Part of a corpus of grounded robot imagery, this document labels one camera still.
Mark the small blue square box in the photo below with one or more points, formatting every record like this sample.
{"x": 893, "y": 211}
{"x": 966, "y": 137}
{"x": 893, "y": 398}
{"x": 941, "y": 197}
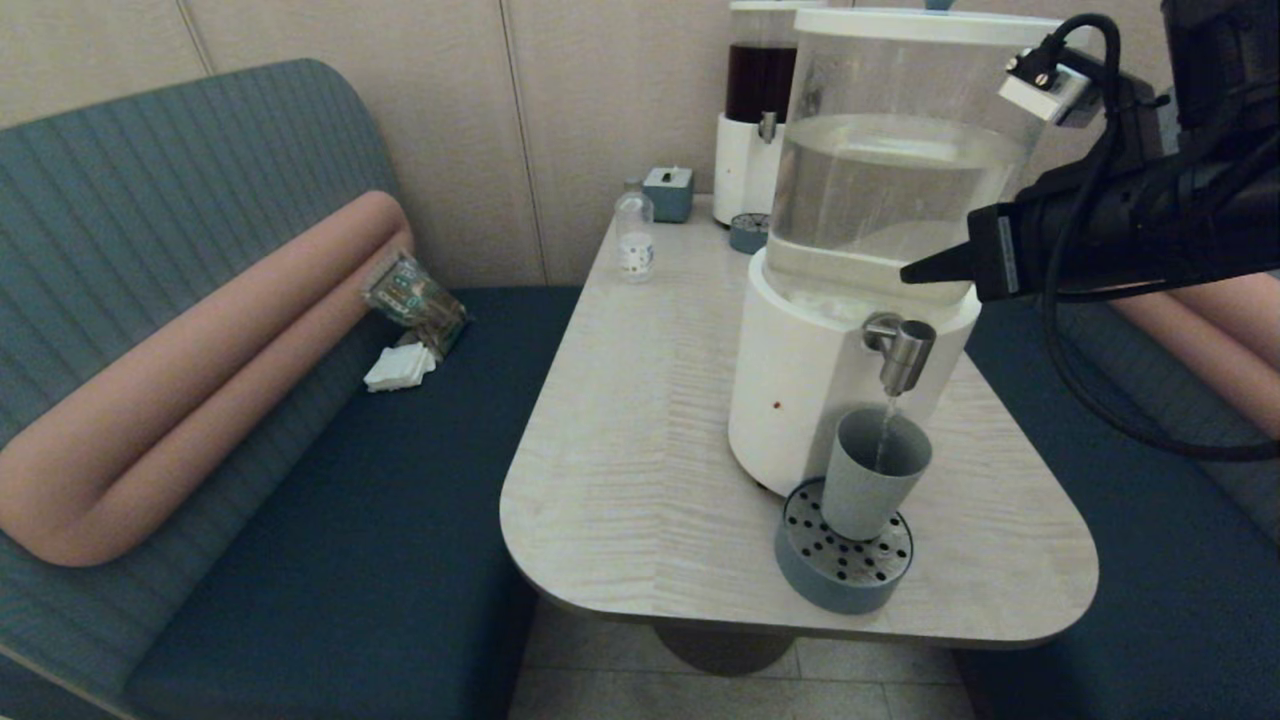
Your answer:
{"x": 667, "y": 195}

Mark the dark drink dispenser white base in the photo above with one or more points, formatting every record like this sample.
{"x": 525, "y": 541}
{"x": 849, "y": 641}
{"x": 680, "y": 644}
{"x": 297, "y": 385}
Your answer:
{"x": 745, "y": 150}

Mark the metal water dispenser tap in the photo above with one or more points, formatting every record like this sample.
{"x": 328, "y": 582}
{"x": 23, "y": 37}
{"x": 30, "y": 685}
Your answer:
{"x": 905, "y": 350}

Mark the white paper napkins stack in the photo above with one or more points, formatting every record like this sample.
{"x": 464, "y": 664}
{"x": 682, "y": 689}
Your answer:
{"x": 398, "y": 368}

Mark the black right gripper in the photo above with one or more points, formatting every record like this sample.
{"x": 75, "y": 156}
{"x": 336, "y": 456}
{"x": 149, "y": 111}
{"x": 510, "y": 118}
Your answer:
{"x": 1100, "y": 235}

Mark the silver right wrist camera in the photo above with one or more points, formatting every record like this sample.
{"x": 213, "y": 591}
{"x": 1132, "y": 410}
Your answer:
{"x": 1040, "y": 88}

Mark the clear water dispenser white base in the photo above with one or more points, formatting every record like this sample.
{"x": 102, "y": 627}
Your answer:
{"x": 850, "y": 300}

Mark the grey-blue plastic cup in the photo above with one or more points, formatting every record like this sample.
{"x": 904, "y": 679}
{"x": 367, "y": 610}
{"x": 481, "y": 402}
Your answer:
{"x": 870, "y": 490}

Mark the crinkled snack bag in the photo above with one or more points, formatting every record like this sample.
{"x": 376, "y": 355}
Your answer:
{"x": 415, "y": 300}

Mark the large round perforated drip tray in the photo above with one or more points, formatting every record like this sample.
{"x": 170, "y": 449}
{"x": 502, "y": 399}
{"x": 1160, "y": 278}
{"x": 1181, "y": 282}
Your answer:
{"x": 840, "y": 575}

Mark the pink bolster cushion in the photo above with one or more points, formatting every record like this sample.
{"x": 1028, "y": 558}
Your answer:
{"x": 200, "y": 400}
{"x": 1220, "y": 340}

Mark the blue ribbed bench sofa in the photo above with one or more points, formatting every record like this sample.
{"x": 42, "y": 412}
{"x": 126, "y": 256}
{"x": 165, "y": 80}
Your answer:
{"x": 1150, "y": 550}
{"x": 300, "y": 500}

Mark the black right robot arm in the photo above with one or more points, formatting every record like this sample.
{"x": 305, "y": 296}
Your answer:
{"x": 1230, "y": 60}

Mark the small round blue drip tray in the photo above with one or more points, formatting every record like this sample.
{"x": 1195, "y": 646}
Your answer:
{"x": 747, "y": 233}

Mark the small clear plastic bottle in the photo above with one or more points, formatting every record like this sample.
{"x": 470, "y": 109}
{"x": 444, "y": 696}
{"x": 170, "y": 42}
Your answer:
{"x": 633, "y": 245}

